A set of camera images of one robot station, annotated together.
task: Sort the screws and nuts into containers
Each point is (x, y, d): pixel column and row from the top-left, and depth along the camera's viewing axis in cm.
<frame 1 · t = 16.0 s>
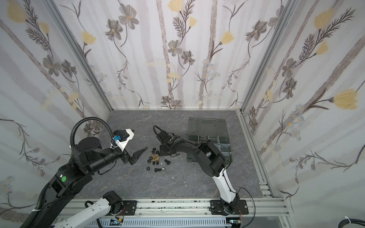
left hand: (139, 139, 59), fingers open
right hand: (164, 149, 94), fingers closed
large black bolt: (156, 169, 90), on the table
small black bolt: (168, 162, 92), on the table
brass wing nuts: (155, 157, 95), on the table
black hex nut: (148, 168, 90), on the table
black hex nut 2: (154, 148, 100), on the table
silver hex nut: (163, 169, 90), on the table
black hex nut 3: (148, 161, 93), on the table

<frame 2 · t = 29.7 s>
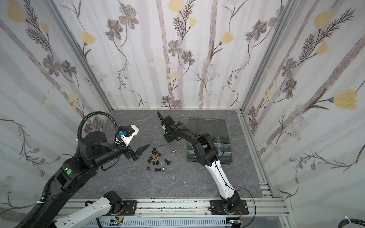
left hand: (142, 135, 59), fingers open
right hand: (170, 133, 101), fingers closed
the named things where they were.

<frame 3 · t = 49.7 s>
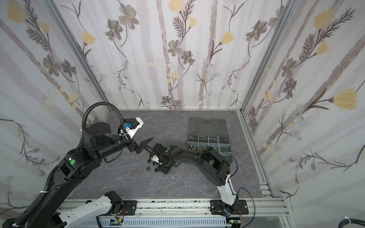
left hand: (145, 128, 59), fingers open
right hand: (164, 165, 87), fingers open
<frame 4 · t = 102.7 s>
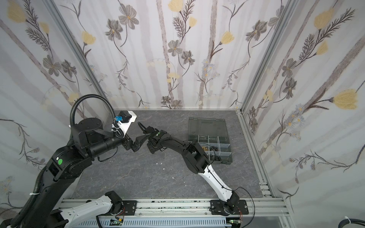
left hand: (141, 126, 55), fingers open
right hand: (153, 144, 95), fingers open
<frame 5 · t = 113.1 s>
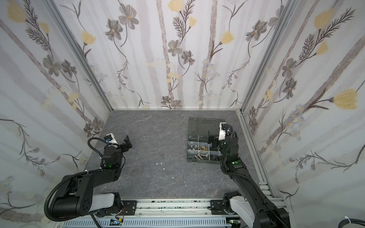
left hand: (120, 137, 87), fingers open
right hand: (219, 130, 78), fingers open
